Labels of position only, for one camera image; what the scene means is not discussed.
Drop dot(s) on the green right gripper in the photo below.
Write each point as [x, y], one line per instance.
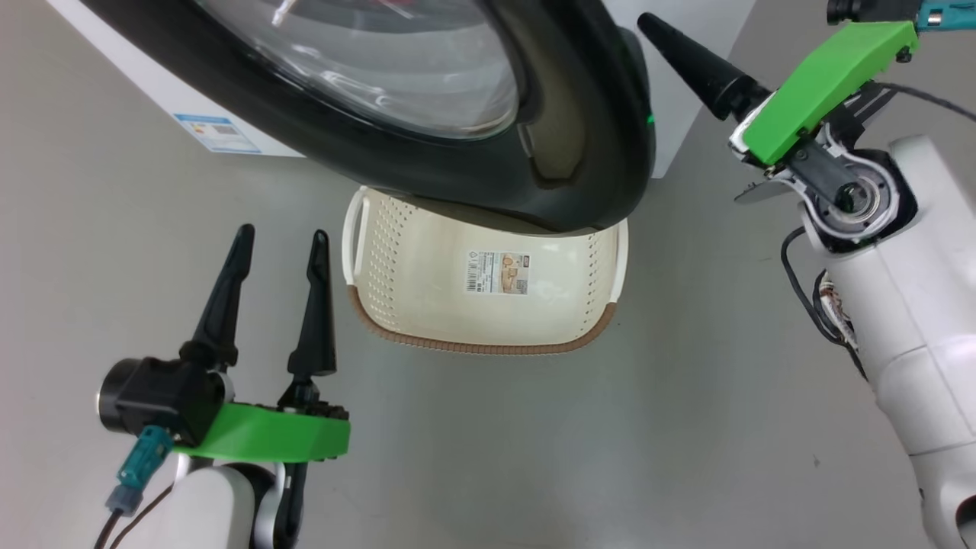
[823, 84]

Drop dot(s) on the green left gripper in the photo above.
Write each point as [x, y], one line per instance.
[267, 435]

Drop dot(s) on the black round washer door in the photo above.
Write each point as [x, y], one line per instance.
[587, 114]

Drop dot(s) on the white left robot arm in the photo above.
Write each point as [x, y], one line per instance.
[206, 511]

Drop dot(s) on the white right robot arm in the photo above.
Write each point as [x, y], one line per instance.
[915, 305]

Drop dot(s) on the white washing machine body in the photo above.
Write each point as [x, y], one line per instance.
[679, 137]

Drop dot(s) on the cream perforated laundry basket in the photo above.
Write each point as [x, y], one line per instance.
[427, 290]

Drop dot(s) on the paper basket label sticker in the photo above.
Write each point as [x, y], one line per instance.
[499, 273]

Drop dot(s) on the blue energy label sticker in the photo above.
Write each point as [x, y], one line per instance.
[217, 133]

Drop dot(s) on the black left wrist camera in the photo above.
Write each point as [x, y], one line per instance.
[152, 396]

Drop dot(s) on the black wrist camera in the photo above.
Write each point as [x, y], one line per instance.
[152, 396]
[862, 9]

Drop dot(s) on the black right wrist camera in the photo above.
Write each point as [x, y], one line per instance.
[862, 9]

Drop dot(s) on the teal left camera connector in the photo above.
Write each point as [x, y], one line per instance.
[145, 461]

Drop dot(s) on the teal camera connector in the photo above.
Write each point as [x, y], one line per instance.
[949, 14]
[145, 461]

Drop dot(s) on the teal right camera connector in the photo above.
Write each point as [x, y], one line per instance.
[949, 14]

